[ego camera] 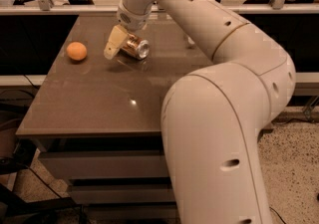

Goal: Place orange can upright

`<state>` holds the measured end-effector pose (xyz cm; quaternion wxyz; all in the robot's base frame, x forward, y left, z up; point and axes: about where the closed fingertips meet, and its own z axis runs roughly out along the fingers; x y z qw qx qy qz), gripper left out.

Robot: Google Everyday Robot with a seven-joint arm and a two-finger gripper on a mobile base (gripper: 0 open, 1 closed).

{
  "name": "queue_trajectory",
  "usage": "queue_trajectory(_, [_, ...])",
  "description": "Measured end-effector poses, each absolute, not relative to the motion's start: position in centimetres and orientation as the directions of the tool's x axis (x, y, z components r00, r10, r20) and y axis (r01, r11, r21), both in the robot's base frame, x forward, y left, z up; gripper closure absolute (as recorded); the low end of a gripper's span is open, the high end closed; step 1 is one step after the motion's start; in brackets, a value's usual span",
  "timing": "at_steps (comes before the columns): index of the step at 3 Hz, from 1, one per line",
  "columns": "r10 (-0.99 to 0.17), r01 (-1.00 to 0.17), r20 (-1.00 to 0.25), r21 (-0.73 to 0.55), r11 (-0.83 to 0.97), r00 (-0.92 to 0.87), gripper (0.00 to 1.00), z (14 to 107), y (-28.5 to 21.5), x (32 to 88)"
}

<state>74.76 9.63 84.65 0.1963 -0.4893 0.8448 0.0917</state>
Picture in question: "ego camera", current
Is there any orange fruit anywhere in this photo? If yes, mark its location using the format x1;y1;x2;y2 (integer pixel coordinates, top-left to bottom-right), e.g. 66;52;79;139
66;42;87;61

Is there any grey drawer cabinet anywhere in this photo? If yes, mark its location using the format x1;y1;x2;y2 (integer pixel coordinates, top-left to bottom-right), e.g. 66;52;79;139
17;15;209;219

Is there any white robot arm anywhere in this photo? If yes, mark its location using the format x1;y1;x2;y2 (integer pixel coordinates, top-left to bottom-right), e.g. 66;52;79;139
104;0;296;224

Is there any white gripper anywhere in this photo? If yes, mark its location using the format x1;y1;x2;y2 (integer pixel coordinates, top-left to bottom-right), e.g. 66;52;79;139
104;1;152;60

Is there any orange soda can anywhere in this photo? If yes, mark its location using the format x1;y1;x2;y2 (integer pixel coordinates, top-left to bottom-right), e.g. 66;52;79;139
122;34;150;60

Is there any clear plastic water bottle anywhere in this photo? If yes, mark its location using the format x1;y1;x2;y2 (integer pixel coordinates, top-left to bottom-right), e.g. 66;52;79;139
186;36;195;49

